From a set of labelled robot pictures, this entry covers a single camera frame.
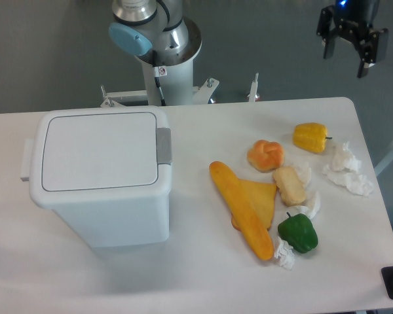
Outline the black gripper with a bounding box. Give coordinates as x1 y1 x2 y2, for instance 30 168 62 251
316 1 389 79

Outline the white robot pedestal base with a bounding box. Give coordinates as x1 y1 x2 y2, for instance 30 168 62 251
101 59 219 107

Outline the white plastic trash can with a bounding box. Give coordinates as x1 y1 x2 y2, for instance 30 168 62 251
24 106 172 248

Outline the rectangular beige bread piece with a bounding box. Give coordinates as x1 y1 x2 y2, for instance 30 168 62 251
272 166 307 207

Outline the small crumpled white tissue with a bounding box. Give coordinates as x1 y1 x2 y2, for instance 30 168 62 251
274 237 295 270

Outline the large crumpled white tissue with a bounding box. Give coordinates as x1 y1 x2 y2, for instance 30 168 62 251
322 142 374 197

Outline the round knotted bread roll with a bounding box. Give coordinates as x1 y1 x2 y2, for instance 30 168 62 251
246 139 285 172

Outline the yellow bell pepper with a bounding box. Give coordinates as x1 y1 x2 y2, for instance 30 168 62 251
292 122 332 153

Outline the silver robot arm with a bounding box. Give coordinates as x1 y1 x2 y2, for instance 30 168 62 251
109 1 389 78

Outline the long orange baguette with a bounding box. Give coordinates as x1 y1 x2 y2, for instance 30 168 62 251
209 161 274 260

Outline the crumpled tissue under bread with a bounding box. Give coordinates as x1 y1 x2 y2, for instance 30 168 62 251
288 162 321 220

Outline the green bell pepper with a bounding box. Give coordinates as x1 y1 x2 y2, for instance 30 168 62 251
278 212 318 254

